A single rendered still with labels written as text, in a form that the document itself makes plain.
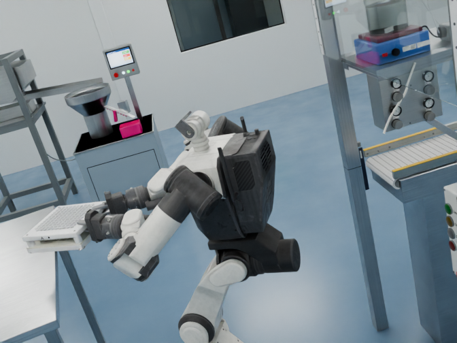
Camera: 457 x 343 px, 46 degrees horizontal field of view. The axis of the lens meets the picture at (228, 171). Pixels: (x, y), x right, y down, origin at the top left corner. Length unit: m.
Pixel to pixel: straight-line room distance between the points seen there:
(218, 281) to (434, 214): 0.93
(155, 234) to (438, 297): 1.40
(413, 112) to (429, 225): 0.52
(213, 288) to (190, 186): 0.52
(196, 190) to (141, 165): 2.69
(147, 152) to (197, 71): 2.81
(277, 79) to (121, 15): 2.06
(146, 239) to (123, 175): 2.69
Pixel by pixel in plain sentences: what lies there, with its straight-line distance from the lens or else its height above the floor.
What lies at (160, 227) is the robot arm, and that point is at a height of 1.18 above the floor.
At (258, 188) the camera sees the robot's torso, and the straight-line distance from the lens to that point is 1.66.
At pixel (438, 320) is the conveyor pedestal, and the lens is 2.62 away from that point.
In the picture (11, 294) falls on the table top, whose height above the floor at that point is 0.89.
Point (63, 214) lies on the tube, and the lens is 2.19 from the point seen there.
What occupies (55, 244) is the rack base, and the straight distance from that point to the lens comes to 2.10.
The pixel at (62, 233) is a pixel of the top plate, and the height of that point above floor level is 1.07.
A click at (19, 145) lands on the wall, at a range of 7.20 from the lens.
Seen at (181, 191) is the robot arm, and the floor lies 1.25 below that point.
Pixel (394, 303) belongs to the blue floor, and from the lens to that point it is 3.00.
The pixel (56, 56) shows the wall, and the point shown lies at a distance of 6.86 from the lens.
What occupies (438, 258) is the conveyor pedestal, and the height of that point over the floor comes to 0.48.
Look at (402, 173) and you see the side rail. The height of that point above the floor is 0.93.
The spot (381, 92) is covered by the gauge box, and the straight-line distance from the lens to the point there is 1.97.
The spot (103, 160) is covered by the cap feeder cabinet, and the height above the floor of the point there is 0.64.
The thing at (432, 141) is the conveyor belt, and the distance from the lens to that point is 2.44.
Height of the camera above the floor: 1.84
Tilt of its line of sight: 21 degrees down
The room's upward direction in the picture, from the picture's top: 15 degrees counter-clockwise
